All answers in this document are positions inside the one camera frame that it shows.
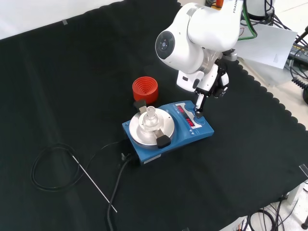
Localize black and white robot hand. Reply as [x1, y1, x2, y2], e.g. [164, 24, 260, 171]
[193, 59, 230, 118]

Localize heater with blue base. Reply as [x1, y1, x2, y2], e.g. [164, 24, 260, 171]
[122, 100, 215, 167]

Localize orange ribbed round holder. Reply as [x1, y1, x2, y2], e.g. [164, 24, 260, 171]
[132, 76, 159, 103]

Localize pale board sheet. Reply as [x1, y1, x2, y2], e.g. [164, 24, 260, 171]
[237, 23, 298, 70]

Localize clear round-bottom glass flask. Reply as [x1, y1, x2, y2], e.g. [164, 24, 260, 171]
[140, 106, 159, 132]

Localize black bench cloth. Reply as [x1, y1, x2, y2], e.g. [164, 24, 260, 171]
[0, 0, 308, 231]

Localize yellow stop button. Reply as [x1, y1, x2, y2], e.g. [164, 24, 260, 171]
[208, 0, 225, 10]

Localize black power adapter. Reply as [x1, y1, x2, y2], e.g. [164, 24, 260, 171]
[287, 42, 308, 62]

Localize thin metal probe rod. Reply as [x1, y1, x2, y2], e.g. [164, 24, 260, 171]
[72, 155, 118, 214]

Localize green cable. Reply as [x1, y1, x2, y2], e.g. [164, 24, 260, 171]
[241, 7, 258, 41]

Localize coiled black cable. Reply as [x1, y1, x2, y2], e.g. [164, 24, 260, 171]
[291, 77, 308, 91]

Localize thick black power cable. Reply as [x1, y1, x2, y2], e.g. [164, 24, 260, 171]
[106, 154, 136, 231]

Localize thin black probe cable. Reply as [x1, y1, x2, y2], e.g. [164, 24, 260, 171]
[30, 141, 126, 192]

